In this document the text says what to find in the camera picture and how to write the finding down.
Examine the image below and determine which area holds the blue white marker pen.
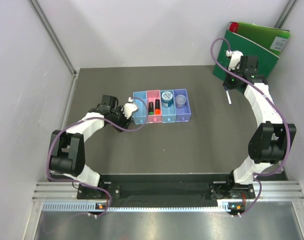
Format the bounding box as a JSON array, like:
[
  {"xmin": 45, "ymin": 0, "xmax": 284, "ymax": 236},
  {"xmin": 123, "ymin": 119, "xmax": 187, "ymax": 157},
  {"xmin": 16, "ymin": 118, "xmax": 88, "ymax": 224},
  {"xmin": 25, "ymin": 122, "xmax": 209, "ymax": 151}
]
[{"xmin": 224, "ymin": 87, "xmax": 232, "ymax": 105}]

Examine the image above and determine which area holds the light blue drawer bin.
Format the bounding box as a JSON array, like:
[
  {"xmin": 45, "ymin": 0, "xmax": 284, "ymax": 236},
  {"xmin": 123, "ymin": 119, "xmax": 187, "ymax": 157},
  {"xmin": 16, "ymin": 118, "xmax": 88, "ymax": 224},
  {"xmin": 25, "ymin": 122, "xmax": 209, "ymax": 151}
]
[{"xmin": 132, "ymin": 91, "xmax": 149, "ymax": 125}]

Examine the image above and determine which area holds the green black highlighter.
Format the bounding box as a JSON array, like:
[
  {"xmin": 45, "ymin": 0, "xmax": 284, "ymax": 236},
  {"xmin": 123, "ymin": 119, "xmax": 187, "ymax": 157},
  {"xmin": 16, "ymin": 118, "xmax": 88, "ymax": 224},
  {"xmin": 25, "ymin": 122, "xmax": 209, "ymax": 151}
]
[{"xmin": 148, "ymin": 101, "xmax": 154, "ymax": 115}]

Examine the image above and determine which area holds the orange black highlighter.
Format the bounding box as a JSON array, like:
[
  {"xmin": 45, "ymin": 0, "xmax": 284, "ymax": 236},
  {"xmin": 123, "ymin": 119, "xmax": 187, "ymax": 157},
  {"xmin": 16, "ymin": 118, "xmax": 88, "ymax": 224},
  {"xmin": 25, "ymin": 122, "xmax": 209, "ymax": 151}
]
[{"xmin": 154, "ymin": 99, "xmax": 161, "ymax": 115}]

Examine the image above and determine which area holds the green ring binder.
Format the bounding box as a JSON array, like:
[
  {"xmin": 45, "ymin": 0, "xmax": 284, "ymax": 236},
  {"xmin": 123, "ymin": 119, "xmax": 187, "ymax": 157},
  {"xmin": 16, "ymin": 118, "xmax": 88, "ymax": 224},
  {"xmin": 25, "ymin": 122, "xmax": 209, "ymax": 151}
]
[{"xmin": 224, "ymin": 22, "xmax": 280, "ymax": 77}]

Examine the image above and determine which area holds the blue round tub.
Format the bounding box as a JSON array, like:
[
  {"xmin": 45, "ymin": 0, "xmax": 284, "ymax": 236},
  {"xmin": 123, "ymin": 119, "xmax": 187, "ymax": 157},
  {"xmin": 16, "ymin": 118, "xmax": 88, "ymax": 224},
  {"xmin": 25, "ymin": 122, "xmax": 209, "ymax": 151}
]
[{"xmin": 160, "ymin": 90, "xmax": 174, "ymax": 108}]

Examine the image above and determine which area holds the clear paper clip jar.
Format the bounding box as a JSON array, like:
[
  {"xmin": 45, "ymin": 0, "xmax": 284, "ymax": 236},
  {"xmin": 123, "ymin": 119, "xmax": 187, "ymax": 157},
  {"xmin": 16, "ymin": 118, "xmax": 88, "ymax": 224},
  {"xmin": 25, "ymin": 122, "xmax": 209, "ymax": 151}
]
[{"xmin": 175, "ymin": 94, "xmax": 187, "ymax": 109}]

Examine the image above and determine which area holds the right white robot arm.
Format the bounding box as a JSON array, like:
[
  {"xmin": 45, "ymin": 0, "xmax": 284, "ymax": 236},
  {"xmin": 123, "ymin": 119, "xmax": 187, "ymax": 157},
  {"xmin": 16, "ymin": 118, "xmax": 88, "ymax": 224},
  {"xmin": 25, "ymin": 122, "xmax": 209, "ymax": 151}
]
[{"xmin": 223, "ymin": 50, "xmax": 292, "ymax": 198}]

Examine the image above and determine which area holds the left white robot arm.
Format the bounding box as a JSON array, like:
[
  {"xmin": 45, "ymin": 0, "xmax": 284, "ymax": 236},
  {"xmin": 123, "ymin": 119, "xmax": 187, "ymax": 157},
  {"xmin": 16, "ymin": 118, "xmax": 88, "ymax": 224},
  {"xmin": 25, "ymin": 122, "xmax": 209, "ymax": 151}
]
[{"xmin": 47, "ymin": 95, "xmax": 139, "ymax": 199}]

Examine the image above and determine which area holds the pink drawer bin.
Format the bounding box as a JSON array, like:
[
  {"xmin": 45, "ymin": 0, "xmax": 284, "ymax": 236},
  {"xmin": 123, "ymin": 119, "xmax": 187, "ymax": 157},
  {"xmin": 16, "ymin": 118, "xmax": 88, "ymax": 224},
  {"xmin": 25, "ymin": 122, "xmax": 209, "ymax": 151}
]
[{"xmin": 147, "ymin": 90, "xmax": 162, "ymax": 124}]

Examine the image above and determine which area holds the purple drawer bin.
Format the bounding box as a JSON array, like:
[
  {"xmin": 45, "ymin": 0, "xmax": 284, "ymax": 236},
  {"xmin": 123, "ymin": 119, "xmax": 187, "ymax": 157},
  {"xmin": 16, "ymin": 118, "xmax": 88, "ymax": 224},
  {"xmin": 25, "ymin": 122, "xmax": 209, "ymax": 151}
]
[{"xmin": 173, "ymin": 88, "xmax": 192, "ymax": 122}]

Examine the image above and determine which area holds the light green folder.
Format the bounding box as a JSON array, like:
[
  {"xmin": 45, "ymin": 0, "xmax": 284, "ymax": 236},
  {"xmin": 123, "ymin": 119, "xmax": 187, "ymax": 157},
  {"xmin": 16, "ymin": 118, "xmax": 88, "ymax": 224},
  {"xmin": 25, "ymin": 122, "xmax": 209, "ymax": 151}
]
[{"xmin": 236, "ymin": 22, "xmax": 291, "ymax": 56}]

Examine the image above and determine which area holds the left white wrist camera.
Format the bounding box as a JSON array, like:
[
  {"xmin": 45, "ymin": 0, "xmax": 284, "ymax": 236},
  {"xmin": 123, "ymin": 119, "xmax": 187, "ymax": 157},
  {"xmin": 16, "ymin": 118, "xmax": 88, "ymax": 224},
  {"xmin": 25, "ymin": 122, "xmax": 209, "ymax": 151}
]
[{"xmin": 123, "ymin": 97, "xmax": 139, "ymax": 119}]

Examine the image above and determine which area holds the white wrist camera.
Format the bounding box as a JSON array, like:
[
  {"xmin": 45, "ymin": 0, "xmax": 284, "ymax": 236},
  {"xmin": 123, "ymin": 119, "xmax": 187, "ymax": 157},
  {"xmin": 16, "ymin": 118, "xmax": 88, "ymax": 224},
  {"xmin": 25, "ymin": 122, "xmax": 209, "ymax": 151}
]
[
  {"xmin": 123, "ymin": 97, "xmax": 139, "ymax": 119},
  {"xmin": 225, "ymin": 50, "xmax": 243, "ymax": 71}
]

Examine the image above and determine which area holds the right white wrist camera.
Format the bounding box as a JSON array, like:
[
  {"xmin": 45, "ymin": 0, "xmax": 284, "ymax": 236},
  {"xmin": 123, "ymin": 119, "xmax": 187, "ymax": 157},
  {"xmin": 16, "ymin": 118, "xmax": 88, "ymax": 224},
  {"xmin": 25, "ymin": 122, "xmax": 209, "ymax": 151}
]
[{"xmin": 225, "ymin": 50, "xmax": 243, "ymax": 71}]

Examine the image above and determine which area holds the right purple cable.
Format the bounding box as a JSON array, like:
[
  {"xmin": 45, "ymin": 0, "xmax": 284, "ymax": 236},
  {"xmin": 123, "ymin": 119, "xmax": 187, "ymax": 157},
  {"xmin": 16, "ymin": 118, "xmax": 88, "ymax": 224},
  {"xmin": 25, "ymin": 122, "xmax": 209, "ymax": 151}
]
[{"xmin": 210, "ymin": 37, "xmax": 292, "ymax": 218}]

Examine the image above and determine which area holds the purple cable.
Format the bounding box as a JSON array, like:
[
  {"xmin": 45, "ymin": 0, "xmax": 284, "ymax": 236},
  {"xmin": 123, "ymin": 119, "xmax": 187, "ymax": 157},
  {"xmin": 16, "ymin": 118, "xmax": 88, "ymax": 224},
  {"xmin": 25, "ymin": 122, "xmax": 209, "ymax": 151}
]
[
  {"xmin": 45, "ymin": 96, "xmax": 150, "ymax": 221},
  {"xmin": 210, "ymin": 37, "xmax": 292, "ymax": 218}
]

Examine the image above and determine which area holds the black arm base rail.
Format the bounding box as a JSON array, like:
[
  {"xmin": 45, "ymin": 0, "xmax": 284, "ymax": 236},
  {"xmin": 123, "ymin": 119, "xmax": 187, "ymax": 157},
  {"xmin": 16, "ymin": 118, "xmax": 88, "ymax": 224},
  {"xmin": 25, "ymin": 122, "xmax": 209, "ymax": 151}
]
[{"xmin": 76, "ymin": 173, "xmax": 255, "ymax": 208}]

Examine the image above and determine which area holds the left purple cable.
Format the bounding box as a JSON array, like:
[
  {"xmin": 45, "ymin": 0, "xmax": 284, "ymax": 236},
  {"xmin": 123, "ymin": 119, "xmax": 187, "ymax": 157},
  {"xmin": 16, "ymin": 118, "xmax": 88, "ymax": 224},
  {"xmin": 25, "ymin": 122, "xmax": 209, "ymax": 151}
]
[{"xmin": 45, "ymin": 96, "xmax": 150, "ymax": 221}]

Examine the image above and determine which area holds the grey slotted cable duct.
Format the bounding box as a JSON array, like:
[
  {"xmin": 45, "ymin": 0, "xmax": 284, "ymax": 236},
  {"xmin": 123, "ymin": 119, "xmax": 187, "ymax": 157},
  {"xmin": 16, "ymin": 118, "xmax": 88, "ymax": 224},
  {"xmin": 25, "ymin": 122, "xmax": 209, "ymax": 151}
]
[{"xmin": 41, "ymin": 199, "xmax": 242, "ymax": 213}]

